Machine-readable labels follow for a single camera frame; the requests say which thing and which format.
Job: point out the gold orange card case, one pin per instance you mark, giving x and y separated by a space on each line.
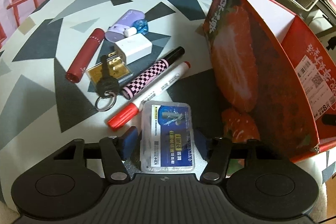
117 69

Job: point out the white charger plug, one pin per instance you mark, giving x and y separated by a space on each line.
133 48

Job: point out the black key with ring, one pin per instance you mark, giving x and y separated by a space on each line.
107 87

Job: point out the red white marker pen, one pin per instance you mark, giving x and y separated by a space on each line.
158 86

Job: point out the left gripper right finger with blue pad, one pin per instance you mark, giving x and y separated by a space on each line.
207 147

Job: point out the red cardboard box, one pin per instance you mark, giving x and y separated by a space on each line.
269 65

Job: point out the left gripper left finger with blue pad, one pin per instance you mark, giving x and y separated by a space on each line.
124 145

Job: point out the dark red cylinder tube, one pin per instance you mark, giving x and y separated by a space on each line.
84 56

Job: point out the clear plastic screw box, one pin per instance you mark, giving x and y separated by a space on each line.
167 138

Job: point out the pink checkered black marker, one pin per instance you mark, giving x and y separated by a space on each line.
141 81

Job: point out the purple earbud case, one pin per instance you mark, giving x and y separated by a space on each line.
116 31

